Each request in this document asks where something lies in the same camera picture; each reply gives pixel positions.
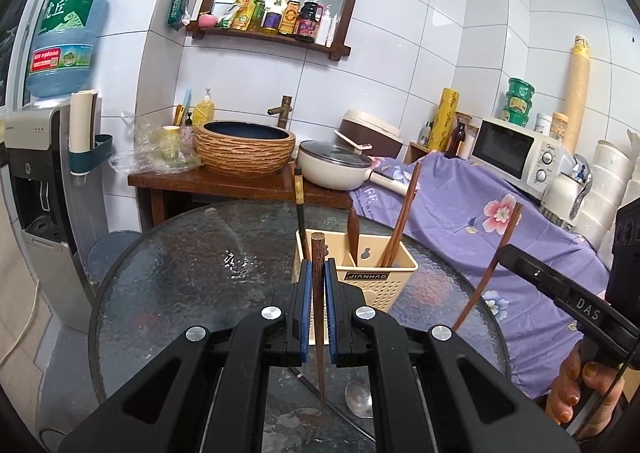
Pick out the white microwave oven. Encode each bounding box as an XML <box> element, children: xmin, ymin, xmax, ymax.
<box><xmin>471</xmin><ymin>116</ymin><xmax>576</xmax><ymax>201</ymax></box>

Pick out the yellow lid jar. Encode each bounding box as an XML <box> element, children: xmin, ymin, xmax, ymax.
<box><xmin>549</xmin><ymin>112</ymin><xmax>570</xmax><ymax>141</ymax></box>

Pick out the cream rice spoon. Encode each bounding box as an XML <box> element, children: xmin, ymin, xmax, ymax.
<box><xmin>332</xmin><ymin>129</ymin><xmax>373</xmax><ymax>152</ymax></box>

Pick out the reddish wooden chopstick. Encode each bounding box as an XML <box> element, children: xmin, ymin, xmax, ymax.
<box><xmin>376</xmin><ymin>177</ymin><xmax>413</xmax><ymax>268</ymax></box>
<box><xmin>451</xmin><ymin>202</ymin><xmax>525</xmax><ymax>332</ymax></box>
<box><xmin>382</xmin><ymin>160</ymin><xmax>422</xmax><ymax>268</ymax></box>

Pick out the woven pattern wash basin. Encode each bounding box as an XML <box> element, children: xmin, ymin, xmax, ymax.
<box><xmin>194</xmin><ymin>120</ymin><xmax>297</xmax><ymax>179</ymax></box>

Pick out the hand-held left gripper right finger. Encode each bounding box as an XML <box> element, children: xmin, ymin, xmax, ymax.
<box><xmin>324</xmin><ymin>258</ymin><xmax>551</xmax><ymax>453</ymax></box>

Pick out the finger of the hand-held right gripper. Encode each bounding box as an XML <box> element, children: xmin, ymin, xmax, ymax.
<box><xmin>500</xmin><ymin>244</ymin><xmax>566</xmax><ymax>299</ymax></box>

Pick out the person's right hand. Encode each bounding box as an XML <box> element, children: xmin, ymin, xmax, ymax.
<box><xmin>544</xmin><ymin>347</ymin><xmax>628</xmax><ymax>440</ymax></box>

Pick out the water dispenser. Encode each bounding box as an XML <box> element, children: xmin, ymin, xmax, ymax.
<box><xmin>0</xmin><ymin>106</ymin><xmax>103</xmax><ymax>334</ymax></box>

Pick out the yellow soap bottle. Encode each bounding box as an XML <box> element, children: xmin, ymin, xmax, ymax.
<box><xmin>193</xmin><ymin>88</ymin><xmax>216</xmax><ymax>128</ymax></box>

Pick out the cream frying pan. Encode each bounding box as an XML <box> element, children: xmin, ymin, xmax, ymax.
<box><xmin>297</xmin><ymin>140</ymin><xmax>410</xmax><ymax>196</ymax></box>

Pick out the cream plastic utensil holder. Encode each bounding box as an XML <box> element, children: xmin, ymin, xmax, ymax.
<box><xmin>296</xmin><ymin>228</ymin><xmax>420</xmax><ymax>314</ymax></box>

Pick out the metal spoon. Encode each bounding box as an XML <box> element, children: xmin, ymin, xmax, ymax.
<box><xmin>345</xmin><ymin>379</ymin><xmax>373</xmax><ymax>418</ymax></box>

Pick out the dark brown wooden chopstick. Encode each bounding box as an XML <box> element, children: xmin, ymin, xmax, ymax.
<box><xmin>310</xmin><ymin>230</ymin><xmax>328</xmax><ymax>418</ymax></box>

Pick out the white electric kettle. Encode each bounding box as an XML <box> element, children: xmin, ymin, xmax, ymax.
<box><xmin>540</xmin><ymin>153</ymin><xmax>595</xmax><ymax>229</ymax></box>

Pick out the grey plastic bin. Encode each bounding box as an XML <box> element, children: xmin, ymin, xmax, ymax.
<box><xmin>86</xmin><ymin>229</ymin><xmax>146</xmax><ymax>286</ymax></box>

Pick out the yellow oil bottle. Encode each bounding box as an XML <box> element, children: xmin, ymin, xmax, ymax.
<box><xmin>230</xmin><ymin>0</ymin><xmax>256</xmax><ymax>31</ymax></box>

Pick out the green hanging packet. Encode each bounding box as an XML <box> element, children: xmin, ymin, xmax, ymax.
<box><xmin>166</xmin><ymin>0</ymin><xmax>192</xmax><ymax>31</ymax></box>

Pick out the yellow green cup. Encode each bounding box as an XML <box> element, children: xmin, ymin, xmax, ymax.
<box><xmin>159</xmin><ymin>126</ymin><xmax>182</xmax><ymax>159</ymax></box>

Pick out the wooden counter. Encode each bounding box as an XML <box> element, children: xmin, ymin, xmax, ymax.
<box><xmin>127</xmin><ymin>166</ymin><xmax>355</xmax><ymax>234</ymax></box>

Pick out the dark soy sauce bottle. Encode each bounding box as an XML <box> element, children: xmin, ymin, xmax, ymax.
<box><xmin>295</xmin><ymin>0</ymin><xmax>324</xmax><ymax>41</ymax></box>

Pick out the black chopstick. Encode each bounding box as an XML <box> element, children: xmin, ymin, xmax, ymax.
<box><xmin>287</xmin><ymin>367</ymin><xmax>376</xmax><ymax>441</ymax></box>
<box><xmin>294</xmin><ymin>166</ymin><xmax>308</xmax><ymax>261</ymax></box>

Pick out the small wooden box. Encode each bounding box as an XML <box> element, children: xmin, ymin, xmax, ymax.
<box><xmin>402</xmin><ymin>140</ymin><xmax>433</xmax><ymax>165</ymax></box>

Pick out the brown and cream rice cooker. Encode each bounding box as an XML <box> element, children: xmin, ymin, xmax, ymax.
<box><xmin>340</xmin><ymin>108</ymin><xmax>405</xmax><ymax>159</ymax></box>

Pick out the brown glass bottle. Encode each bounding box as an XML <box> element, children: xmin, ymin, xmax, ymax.
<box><xmin>445</xmin><ymin>116</ymin><xmax>467</xmax><ymax>159</ymax></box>

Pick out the white squeeze bottle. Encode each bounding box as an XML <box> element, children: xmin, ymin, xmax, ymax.
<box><xmin>316</xmin><ymin>4</ymin><xmax>336</xmax><ymax>47</ymax></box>

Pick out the teal cup holder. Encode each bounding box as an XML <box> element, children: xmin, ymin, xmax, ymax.
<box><xmin>69</xmin><ymin>133</ymin><xmax>115</xmax><ymax>176</ymax></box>

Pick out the clear plastic bag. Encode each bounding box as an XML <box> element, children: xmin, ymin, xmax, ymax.
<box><xmin>109</xmin><ymin>113</ymin><xmax>203</xmax><ymax>176</ymax></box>

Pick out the purple floral cloth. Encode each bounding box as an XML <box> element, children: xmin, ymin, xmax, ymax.
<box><xmin>348</xmin><ymin>153</ymin><xmax>616</xmax><ymax>401</ymax></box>

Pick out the stack of white foam bowls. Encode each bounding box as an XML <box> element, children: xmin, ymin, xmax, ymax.
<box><xmin>580</xmin><ymin>127</ymin><xmax>640</xmax><ymax>254</ymax></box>

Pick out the purple label bottle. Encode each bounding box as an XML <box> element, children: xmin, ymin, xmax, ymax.
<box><xmin>262</xmin><ymin>0</ymin><xmax>286</xmax><ymax>35</ymax></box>

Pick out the yellow wrap roll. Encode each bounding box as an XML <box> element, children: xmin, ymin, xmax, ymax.
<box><xmin>427</xmin><ymin>87</ymin><xmax>461</xmax><ymax>152</ymax></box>

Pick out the cream paper cup tube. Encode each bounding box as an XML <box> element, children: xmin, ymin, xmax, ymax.
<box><xmin>69</xmin><ymin>89</ymin><xmax>101</xmax><ymax>154</ymax></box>

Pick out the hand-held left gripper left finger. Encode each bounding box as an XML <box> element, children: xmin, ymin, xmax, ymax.
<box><xmin>57</xmin><ymin>258</ymin><xmax>315</xmax><ymax>453</ymax></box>

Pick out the blue water bottle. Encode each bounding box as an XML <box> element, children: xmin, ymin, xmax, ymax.
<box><xmin>25</xmin><ymin>0</ymin><xmax>112</xmax><ymax>101</ymax></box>

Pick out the tall cream paper roll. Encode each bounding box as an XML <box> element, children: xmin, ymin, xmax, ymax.
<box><xmin>562</xmin><ymin>34</ymin><xmax>592</xmax><ymax>154</ymax></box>

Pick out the brown utensil handle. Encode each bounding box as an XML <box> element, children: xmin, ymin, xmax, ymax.
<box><xmin>347</xmin><ymin>207</ymin><xmax>360</xmax><ymax>266</ymax></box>

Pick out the stack of green bowls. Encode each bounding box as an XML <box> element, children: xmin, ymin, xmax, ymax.
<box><xmin>501</xmin><ymin>77</ymin><xmax>537</xmax><ymax>128</ymax></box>

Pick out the brass faucet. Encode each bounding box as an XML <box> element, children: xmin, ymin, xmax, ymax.
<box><xmin>267</xmin><ymin>94</ymin><xmax>295</xmax><ymax>130</ymax></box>

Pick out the brown sauce bottle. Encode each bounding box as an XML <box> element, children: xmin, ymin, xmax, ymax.
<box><xmin>278</xmin><ymin>0</ymin><xmax>301</xmax><ymax>37</ymax></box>

